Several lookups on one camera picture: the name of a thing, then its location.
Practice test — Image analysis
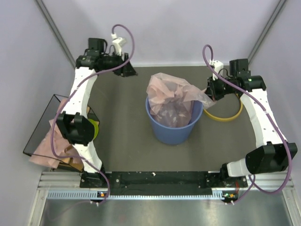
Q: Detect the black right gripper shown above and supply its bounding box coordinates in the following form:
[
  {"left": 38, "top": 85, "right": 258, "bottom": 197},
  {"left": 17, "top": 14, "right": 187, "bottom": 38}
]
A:
[{"left": 202, "top": 74, "right": 237, "bottom": 101}]

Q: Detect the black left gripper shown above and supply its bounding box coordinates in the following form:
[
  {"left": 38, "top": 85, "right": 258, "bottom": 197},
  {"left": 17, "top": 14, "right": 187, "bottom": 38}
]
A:
[{"left": 100, "top": 50, "right": 138, "bottom": 77}]

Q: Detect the yellow bin rim ring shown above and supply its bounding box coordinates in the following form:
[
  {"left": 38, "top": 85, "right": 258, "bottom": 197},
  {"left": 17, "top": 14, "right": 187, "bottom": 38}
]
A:
[{"left": 200, "top": 88, "right": 244, "bottom": 123}]

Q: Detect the blue trash bin yellow rim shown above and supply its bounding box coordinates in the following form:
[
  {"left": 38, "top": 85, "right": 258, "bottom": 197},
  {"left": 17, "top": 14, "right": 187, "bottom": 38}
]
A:
[{"left": 145, "top": 98, "right": 204, "bottom": 145}]

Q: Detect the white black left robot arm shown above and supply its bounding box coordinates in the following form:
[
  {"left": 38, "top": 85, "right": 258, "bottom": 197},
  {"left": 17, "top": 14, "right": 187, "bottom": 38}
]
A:
[{"left": 56, "top": 34, "right": 137, "bottom": 188}]

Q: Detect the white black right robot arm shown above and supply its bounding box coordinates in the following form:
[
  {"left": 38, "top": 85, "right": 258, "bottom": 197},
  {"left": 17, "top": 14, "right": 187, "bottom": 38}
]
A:
[{"left": 206, "top": 59, "right": 298, "bottom": 186}]

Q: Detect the green plate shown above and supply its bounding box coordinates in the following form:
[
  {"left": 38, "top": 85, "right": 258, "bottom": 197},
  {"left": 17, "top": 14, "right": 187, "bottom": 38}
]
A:
[{"left": 88, "top": 119, "right": 99, "bottom": 140}]

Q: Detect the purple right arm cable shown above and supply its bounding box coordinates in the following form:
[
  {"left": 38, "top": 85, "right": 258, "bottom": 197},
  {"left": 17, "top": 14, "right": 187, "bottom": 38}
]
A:
[{"left": 202, "top": 44, "right": 293, "bottom": 203}]

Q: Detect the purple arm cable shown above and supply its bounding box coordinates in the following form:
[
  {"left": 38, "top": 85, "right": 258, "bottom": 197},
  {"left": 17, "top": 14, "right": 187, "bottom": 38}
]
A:
[
  {"left": 50, "top": 24, "right": 135, "bottom": 204},
  {"left": 202, "top": 44, "right": 293, "bottom": 203}
]

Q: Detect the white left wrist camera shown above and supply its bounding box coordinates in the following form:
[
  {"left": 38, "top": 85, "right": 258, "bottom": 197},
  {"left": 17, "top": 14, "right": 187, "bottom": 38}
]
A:
[{"left": 111, "top": 33, "right": 127, "bottom": 56}]

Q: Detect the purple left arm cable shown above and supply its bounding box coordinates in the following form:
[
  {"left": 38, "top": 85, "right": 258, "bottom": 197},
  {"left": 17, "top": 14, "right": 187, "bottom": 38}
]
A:
[{"left": 50, "top": 24, "right": 135, "bottom": 204}]

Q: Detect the black wire frame shelf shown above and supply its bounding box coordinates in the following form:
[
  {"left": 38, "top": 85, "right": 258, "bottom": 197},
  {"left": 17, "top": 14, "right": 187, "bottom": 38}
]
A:
[{"left": 22, "top": 94, "right": 101, "bottom": 172}]

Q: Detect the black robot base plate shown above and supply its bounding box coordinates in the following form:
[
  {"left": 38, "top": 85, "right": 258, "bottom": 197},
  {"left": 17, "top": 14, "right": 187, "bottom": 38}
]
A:
[{"left": 79, "top": 170, "right": 250, "bottom": 195}]

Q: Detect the aluminium frame rail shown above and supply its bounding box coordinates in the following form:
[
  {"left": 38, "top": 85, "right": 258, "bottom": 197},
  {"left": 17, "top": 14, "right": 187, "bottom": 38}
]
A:
[{"left": 28, "top": 171, "right": 301, "bottom": 226}]

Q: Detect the grey slotted cable duct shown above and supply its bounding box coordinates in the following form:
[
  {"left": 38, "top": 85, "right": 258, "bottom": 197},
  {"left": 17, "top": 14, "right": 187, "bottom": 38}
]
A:
[{"left": 47, "top": 190, "right": 99, "bottom": 199}]

